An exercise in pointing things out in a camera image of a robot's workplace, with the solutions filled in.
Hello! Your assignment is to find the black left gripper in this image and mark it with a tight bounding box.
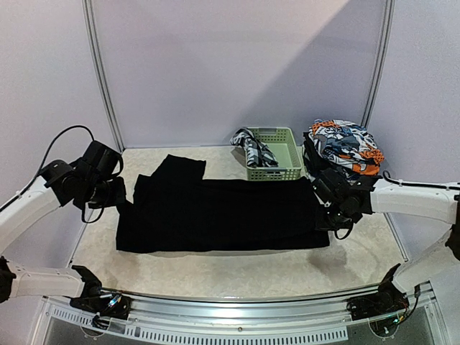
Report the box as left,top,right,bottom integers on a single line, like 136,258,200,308
83,175,127,208

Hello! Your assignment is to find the black t-shirt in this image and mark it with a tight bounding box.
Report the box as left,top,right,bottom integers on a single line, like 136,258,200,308
116,155,330,254

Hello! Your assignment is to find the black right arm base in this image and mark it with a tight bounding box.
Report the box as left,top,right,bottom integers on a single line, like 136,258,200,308
346,264,421,325

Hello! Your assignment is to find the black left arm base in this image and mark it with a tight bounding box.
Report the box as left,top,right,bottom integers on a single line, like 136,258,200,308
70,265,132,320

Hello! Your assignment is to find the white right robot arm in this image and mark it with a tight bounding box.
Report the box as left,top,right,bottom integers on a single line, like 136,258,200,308
310,170,459,313

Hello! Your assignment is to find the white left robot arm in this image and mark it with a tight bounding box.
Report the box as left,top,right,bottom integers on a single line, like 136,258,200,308
1,160,126,312

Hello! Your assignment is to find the dark folded clothes stack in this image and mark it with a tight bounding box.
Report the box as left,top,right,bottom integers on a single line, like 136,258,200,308
303,132,332,177

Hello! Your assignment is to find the pale green plastic laundry basket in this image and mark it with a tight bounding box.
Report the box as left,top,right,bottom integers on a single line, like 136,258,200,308
246,127,303,182

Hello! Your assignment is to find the orange blue patterned folded garment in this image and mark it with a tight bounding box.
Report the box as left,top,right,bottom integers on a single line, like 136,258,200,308
308,119,385,176

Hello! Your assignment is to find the black white patterned garment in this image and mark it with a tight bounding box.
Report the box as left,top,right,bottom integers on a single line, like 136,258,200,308
230,128,278,168

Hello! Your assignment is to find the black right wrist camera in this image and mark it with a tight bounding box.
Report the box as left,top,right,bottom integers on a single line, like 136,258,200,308
311,168,351,207

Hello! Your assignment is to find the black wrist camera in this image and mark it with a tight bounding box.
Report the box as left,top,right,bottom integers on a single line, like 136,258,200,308
311,168,351,207
81,140,124,180

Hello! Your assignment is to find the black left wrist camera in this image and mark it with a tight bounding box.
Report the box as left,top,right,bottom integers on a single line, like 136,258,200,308
81,140,124,180

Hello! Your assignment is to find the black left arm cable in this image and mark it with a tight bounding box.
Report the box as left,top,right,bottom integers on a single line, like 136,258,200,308
14,124,96,202

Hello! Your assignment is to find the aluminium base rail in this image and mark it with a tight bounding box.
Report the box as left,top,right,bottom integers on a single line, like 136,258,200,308
30,276,450,345

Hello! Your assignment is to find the left corner wall post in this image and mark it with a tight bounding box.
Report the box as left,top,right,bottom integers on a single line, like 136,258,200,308
82,0,126,152

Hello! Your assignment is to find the corner wall post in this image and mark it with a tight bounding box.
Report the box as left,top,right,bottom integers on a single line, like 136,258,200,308
82,0,126,152
361,0,395,127

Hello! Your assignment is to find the right corner wall post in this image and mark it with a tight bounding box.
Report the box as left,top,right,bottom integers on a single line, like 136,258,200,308
361,0,395,127

